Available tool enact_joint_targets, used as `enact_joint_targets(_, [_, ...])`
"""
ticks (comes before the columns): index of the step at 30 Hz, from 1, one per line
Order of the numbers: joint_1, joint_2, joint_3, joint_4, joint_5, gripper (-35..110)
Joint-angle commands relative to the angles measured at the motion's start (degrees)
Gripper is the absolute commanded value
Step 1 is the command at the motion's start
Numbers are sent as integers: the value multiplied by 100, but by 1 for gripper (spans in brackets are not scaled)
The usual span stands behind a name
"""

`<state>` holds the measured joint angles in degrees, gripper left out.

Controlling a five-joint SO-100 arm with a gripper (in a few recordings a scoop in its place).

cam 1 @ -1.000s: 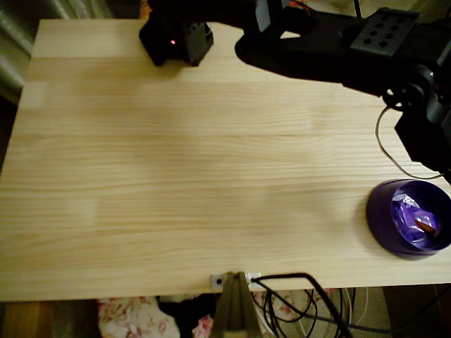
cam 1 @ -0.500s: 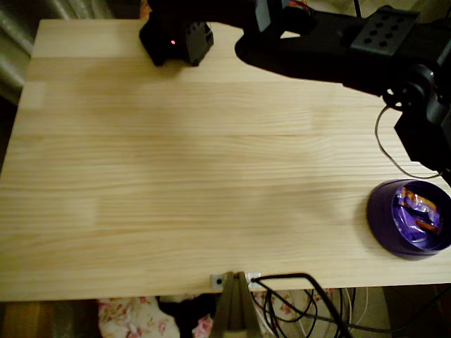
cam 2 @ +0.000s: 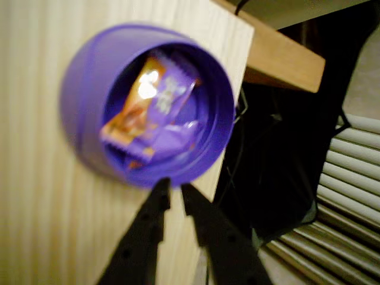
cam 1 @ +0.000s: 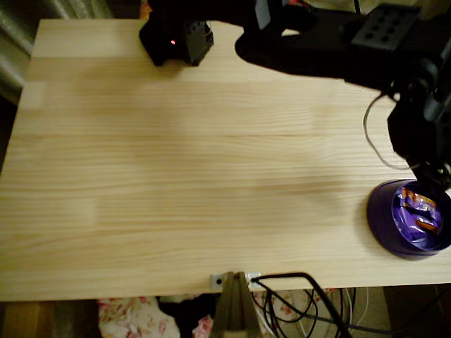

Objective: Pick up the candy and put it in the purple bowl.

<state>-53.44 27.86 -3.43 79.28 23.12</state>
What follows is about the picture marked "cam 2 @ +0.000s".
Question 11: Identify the thin black cable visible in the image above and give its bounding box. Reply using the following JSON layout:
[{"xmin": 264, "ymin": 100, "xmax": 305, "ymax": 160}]
[{"xmin": 233, "ymin": 0, "xmax": 252, "ymax": 15}]

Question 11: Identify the ribbed metallic radiator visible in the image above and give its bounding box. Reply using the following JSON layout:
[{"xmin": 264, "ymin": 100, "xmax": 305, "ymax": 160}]
[{"xmin": 258, "ymin": 114, "xmax": 380, "ymax": 285}]

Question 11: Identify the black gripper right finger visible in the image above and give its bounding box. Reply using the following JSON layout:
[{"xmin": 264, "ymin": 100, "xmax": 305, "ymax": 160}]
[{"xmin": 181, "ymin": 183, "xmax": 273, "ymax": 285}]

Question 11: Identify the purple orange candy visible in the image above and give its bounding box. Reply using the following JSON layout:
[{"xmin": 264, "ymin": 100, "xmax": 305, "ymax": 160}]
[
  {"xmin": 130, "ymin": 120, "xmax": 200, "ymax": 164},
  {"xmin": 100, "ymin": 56, "xmax": 201, "ymax": 149},
  {"xmin": 124, "ymin": 148, "xmax": 157, "ymax": 172}
]

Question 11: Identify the brown wooden table beam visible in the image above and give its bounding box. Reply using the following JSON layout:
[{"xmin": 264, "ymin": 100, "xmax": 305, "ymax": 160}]
[{"xmin": 212, "ymin": 0, "xmax": 327, "ymax": 93}]

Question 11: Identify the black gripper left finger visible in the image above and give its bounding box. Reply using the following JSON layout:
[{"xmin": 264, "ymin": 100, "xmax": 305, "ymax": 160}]
[{"xmin": 97, "ymin": 178, "xmax": 172, "ymax": 285}]

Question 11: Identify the purple plastic bowl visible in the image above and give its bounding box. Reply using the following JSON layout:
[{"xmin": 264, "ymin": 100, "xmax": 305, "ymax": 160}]
[{"xmin": 59, "ymin": 23, "xmax": 237, "ymax": 189}]

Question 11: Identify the black cloth with grey trim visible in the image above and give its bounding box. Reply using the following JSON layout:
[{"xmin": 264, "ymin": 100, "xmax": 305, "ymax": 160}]
[{"xmin": 213, "ymin": 17, "xmax": 380, "ymax": 250}]

